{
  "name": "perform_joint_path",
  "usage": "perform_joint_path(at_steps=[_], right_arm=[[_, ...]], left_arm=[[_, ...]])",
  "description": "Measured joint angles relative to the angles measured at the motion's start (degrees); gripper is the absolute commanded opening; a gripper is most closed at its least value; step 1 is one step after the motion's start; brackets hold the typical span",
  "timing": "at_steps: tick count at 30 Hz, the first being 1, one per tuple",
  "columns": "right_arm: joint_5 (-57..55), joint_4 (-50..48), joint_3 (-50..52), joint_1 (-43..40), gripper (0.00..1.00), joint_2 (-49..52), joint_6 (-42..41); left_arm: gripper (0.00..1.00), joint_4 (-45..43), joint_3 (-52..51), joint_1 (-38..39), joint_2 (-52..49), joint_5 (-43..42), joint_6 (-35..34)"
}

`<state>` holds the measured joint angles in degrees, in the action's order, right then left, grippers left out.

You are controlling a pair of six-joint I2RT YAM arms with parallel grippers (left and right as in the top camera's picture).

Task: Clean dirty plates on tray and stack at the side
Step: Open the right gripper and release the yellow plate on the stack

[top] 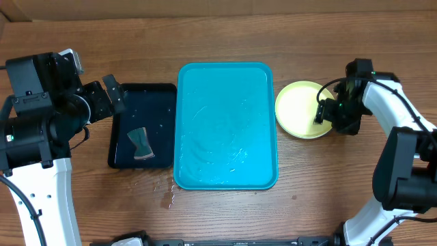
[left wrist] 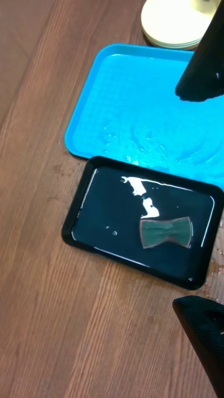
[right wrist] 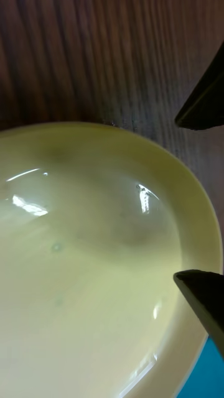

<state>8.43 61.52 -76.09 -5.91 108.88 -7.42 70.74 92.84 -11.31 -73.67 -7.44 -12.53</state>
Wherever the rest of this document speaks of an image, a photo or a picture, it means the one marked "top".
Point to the teal plastic tray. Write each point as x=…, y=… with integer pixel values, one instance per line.
x=225, y=127

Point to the yellow-green plate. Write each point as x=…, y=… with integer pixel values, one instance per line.
x=295, y=110

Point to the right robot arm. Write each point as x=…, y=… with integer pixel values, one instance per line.
x=404, y=180

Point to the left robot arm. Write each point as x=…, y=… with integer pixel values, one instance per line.
x=48, y=107

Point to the black plastic tray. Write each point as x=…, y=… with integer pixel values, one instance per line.
x=149, y=105

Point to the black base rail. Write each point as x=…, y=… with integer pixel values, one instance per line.
x=142, y=239

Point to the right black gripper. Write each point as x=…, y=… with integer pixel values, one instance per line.
x=326, y=115

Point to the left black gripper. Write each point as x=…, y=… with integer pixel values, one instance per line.
x=104, y=108

